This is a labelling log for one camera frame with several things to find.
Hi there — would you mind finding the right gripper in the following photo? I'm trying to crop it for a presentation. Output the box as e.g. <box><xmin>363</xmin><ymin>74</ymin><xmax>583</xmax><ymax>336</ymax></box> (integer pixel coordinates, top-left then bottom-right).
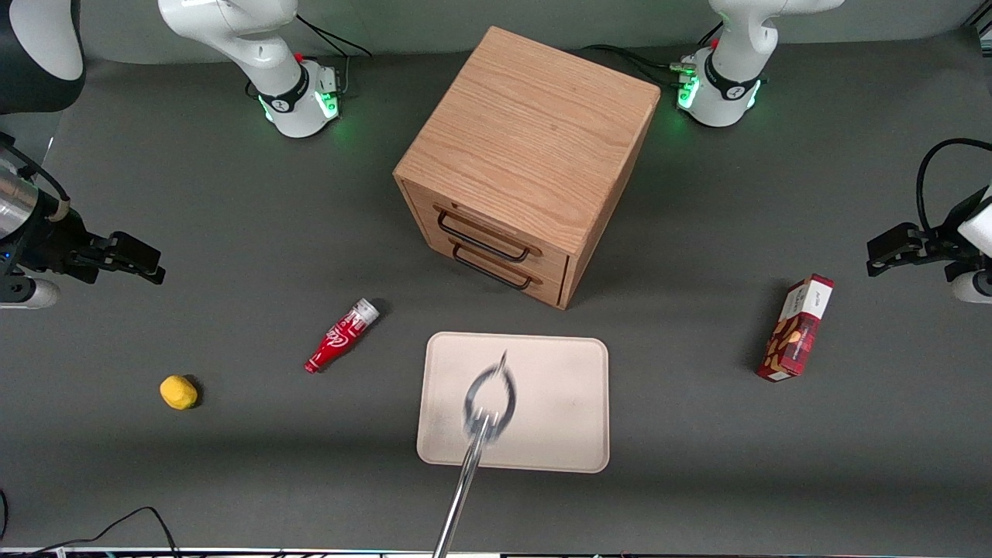
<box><xmin>0</xmin><ymin>211</ymin><xmax>167</xmax><ymax>311</ymax></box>

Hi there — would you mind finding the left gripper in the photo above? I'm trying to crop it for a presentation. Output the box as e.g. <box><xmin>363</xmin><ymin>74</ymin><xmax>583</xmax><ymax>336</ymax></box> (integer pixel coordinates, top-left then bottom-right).
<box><xmin>866</xmin><ymin>186</ymin><xmax>992</xmax><ymax>305</ymax></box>

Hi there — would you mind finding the wooden drawer with handle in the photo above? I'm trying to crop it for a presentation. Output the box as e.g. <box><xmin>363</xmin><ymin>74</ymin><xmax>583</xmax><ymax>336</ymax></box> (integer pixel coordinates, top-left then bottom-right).
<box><xmin>402</xmin><ymin>181</ymin><xmax>573</xmax><ymax>284</ymax></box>
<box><xmin>422</xmin><ymin>229</ymin><xmax>567</xmax><ymax>308</ymax></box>

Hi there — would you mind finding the black metal drawer handle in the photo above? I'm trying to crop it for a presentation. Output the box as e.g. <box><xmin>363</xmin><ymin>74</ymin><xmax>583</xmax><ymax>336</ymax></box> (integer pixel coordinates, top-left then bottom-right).
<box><xmin>452</xmin><ymin>242</ymin><xmax>536</xmax><ymax>292</ymax></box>
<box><xmin>436</xmin><ymin>209</ymin><xmax>543</xmax><ymax>264</ymax></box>

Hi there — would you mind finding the wooden drawer cabinet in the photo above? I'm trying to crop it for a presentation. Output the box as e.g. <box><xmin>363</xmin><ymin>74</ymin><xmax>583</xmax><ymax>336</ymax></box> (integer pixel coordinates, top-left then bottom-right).
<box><xmin>393</xmin><ymin>26</ymin><xmax>662</xmax><ymax>311</ymax></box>

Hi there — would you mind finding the red cookie box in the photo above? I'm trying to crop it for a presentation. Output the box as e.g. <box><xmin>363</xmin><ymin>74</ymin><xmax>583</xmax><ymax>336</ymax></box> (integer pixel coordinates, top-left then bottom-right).
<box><xmin>756</xmin><ymin>274</ymin><xmax>835</xmax><ymax>383</ymax></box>

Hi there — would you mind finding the yellow lemon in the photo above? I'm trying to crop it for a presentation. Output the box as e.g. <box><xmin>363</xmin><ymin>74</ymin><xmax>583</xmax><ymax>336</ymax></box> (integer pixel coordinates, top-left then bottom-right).
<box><xmin>160</xmin><ymin>375</ymin><xmax>200</xmax><ymax>411</ymax></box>

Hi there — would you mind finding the red cola bottle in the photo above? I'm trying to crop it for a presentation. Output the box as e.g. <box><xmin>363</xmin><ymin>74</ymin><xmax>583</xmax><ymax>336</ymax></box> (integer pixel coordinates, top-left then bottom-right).
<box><xmin>304</xmin><ymin>298</ymin><xmax>381</xmax><ymax>375</ymax></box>

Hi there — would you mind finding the beige plastic tray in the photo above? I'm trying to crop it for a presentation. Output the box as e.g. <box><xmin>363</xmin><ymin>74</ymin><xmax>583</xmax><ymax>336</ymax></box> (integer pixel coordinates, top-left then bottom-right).
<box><xmin>416</xmin><ymin>332</ymin><xmax>611</xmax><ymax>474</ymax></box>

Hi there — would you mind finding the metal whisk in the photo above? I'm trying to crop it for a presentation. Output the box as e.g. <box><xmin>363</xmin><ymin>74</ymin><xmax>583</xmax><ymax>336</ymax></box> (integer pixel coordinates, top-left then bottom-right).
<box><xmin>432</xmin><ymin>349</ymin><xmax>518</xmax><ymax>558</ymax></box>

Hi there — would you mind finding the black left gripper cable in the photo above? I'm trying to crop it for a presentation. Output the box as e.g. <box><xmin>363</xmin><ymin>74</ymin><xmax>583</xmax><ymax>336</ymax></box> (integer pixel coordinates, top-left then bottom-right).
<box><xmin>916</xmin><ymin>138</ymin><xmax>992</xmax><ymax>235</ymax></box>

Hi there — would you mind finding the black cable at table edge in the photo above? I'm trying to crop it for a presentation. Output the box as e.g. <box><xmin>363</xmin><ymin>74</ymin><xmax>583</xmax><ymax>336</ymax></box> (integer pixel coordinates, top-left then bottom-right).
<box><xmin>0</xmin><ymin>506</ymin><xmax>181</xmax><ymax>558</ymax></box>

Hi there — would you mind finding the black right arm base cable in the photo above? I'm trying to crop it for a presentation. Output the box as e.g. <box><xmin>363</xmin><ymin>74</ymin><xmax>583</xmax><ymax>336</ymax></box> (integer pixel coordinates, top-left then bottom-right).
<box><xmin>296</xmin><ymin>12</ymin><xmax>374</xmax><ymax>60</ymax></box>

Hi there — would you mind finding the black arm base cable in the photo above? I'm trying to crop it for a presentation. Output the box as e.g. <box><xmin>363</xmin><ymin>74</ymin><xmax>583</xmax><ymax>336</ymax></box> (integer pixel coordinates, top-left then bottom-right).
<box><xmin>581</xmin><ymin>43</ymin><xmax>687</xmax><ymax>75</ymax></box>
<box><xmin>296</xmin><ymin>12</ymin><xmax>374</xmax><ymax>60</ymax></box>

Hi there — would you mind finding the black left arm base cable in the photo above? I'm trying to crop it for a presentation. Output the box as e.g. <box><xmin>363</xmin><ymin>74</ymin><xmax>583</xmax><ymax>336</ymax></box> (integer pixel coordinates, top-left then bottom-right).
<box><xmin>581</xmin><ymin>43</ymin><xmax>687</xmax><ymax>75</ymax></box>

